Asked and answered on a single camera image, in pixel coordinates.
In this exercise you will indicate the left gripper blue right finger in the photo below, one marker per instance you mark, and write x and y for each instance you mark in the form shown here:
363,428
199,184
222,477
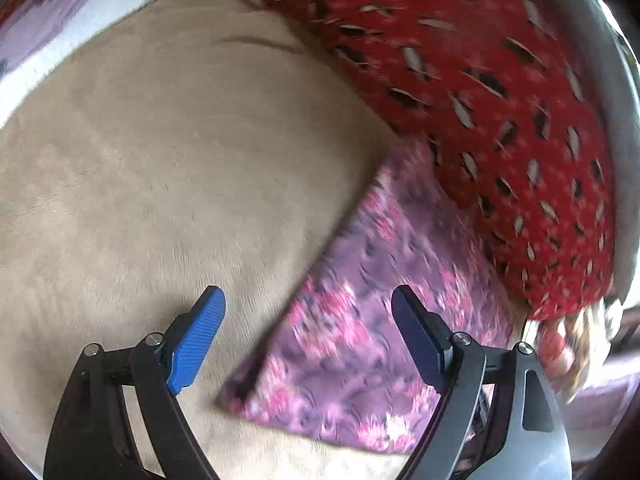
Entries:
454,365

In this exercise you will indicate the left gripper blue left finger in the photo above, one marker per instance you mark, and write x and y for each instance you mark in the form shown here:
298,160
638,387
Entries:
164,364

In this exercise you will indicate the purple floral garment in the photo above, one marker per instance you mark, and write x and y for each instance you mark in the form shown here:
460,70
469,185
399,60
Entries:
335,368

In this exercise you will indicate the beige fleece blanket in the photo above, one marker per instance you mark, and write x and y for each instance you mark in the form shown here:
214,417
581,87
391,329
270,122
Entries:
194,143

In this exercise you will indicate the red patterned pillow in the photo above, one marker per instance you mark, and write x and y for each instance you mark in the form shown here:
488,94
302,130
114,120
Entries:
496,88

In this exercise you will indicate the grey pillow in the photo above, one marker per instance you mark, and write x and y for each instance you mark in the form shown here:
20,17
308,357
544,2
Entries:
615,71

